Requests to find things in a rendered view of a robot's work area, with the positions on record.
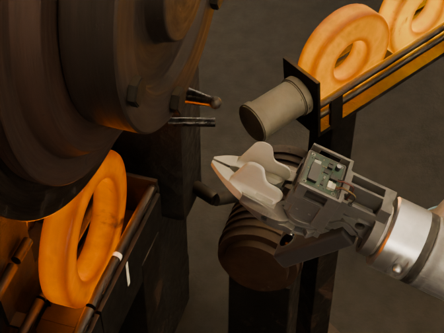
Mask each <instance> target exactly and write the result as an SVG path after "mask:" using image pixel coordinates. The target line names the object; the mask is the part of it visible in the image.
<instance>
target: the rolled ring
mask: <svg viewBox="0 0 444 333"><path fill-rule="evenodd" d="M92 194H93V207H92V217H91V223H90V227H89V231H88V234H87V238H86V241H85V244H84V246H83V249H82V251H81V254H80V256H79V258H78V260H77V245H78V240H79V233H80V230H81V224H82V221H83V217H84V214H85V211H86V208H87V206H88V203H89V200H90V198H91V196H92ZM126 196H127V180H126V169H125V166H124V162H123V160H122V158H121V156H120V155H119V154H118V153H117V152H115V151H113V150H110V151H109V153H108V155H107V156H106V158H105V160H104V161H103V163H102V164H101V166H100V168H99V169H98V170H97V172H96V173H95V175H94V176H93V177H92V178H91V180H90V181H89V183H88V184H87V185H86V186H85V187H84V188H83V189H82V190H81V192H80V193H79V194H78V195H77V196H76V197H75V198H74V199H72V200H71V201H70V202H69V203H68V204H67V205H66V206H64V207H63V208H61V209H60V210H59V211H57V212H55V213H54V214H52V215H50V216H48V217H45V218H44V222H43V226H42V232H41V237H40V247H39V256H38V272H39V279H40V286H41V288H42V292H43V294H44V296H45V297H46V299H47V300H49V301H50V302H52V303H55V304H58V305H63V306H66V307H71V308H74V309H79V308H82V307H84V306H86V304H87V302H88V300H89V298H90V296H91V294H92V292H93V290H94V288H95V287H96V285H97V283H98V281H99V279H100V277H101V275H102V273H103V271H104V269H105V267H106V265H107V263H108V261H109V259H110V257H111V255H112V253H113V251H114V250H115V248H116V246H117V244H118V242H119V240H120V235H121V232H122V226H123V222H124V215H125V210H126Z"/></svg>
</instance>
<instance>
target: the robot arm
mask: <svg viewBox="0 0 444 333"><path fill-rule="evenodd" d="M321 150H322V151H324V152H326V153H328V154H330V155H333V156H335V157H337V158H339V159H341V161H340V162H339V163H338V162H336V161H333V160H332V159H329V158H328V157H325V156H323V155H321V154H319V153H320V151H321ZM353 163H354V161H353V160H351V159H348V158H346V157H344V156H342V155H340V154H337V153H335V152H333V151H331V150H329V149H327V148H325V147H323V146H321V145H318V144H316V143H314V144H313V146H312V147H311V149H310V150H309V152H308V153H307V155H306V157H305V158H304V157H303V159H302V161H301V163H300V164H299V166H298V168H295V167H293V166H289V165H284V164H281V163H279V162H277V161H276V160H275V159H274V152H273V148H272V146H271V145H270V144H268V143H266V142H263V141H259V142H256V143H255V144H254V145H253V146H252V147H251V148H250V149H249V150H247V151H246V152H245V153H244V154H243V155H242V156H232V155H223V156H217V157H214V158H213V160H212V162H211V167H212V168H213V170H214V171H215V173H216V174H217V175H218V177H219V178H220V179H221V181H222V182H223V183H224V185H225V186H226V187H227V188H228V190H229V191H230V192H231V193H232V194H233V195H234V196H235V197H236V198H237V199H238V200H239V202H240V204H241V205H243V206H244V207H245V208H246V209H247V210H248V211H249V212H251V214H253V216H255V217H256V218H257V219H258V220H260V221H261V222H263V223H264V224H266V225H268V226H270V227H272V228H275V229H279V230H281V231H284V232H283V233H282V234H281V238H280V240H279V242H278V245H277V248H276V251H275V253H274V258H275V259H276V260H277V262H278V263H279V264H280V265H281V266H282V267H284V268H286V267H289V266H292V265H295V264H298V263H301V262H304V261H307V260H311V259H313V258H317V257H319V256H323V255H325V254H329V253H331V252H335V251H337V250H341V249H343V248H347V247H349V246H353V245H354V242H355V238H356V237H358V240H357V244H356V248H355V251H356V252H358V253H360V254H362V255H364V256H366V257H365V258H366V263H367V265H368V266H369V267H371V268H374V269H376V270H378V271H380V272H382V273H384V274H386V275H388V276H391V277H393V278H395V279H398V280H399V281H402V282H404V283H406V284H408V285H410V286H412V287H415V288H416V289H419V290H421V291H423V292H425V293H427V294H430V295H432V296H434V297H436V298H438V299H440V300H442V301H444V200H443V201H442V202H441V203H440V204H439V205H438V206H435V207H431V208H429V209H425V208H423V207H420V206H418V205H416V204H414V203H412V202H409V201H408V200H405V199H404V198H401V197H397V198H396V195H397V192H395V191H393V190H391V189H389V188H387V187H384V186H382V185H380V184H378V183H376V182H374V181H372V180H370V179H368V178H365V177H363V176H361V175H359V174H356V173H354V172H353V171H352V166H353ZM281 187H282V188H283V190H282V192H281V190H280V189H279V188H281ZM283 194H284V195H285V199H284V200H283V201H281V202H279V201H280V200H281V199H282V197H283ZM278 202H279V203H278Z"/></svg>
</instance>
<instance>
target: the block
mask: <svg viewBox="0 0 444 333"><path fill-rule="evenodd" d="M189 87H190V88H192V89H195V90H197V91H200V84H199V66H198V67H197V69H196V72H195V74H194V77H193V79H192V82H191V83H190V86H189ZM172 117H174V118H200V105H194V104H184V107H183V109H182V111H181V113H180V114H173V115H172ZM116 148H117V153H118V154H119V155H120V156H121V158H122V160H123V162H124V166H125V169H126V172H129V173H132V174H138V175H141V176H146V177H149V178H155V179H157V180H158V185H159V193H160V195H161V214H162V217H168V218H171V219H175V220H185V218H187V216H188V214H189V212H190V210H191V208H192V206H193V204H194V202H195V200H196V197H197V196H196V195H194V194H193V192H192V190H193V185H194V182H195V181H197V180H199V181H200V182H202V175H201V144H200V127H188V126H168V122H167V123H166V124H165V125H164V126H162V127H161V128H159V129H158V130H157V131H155V132H153V133H150V134H140V133H135V132H131V131H126V130H124V131H123V132H122V133H121V134H120V135H119V137H118V138H117V140H116Z"/></svg>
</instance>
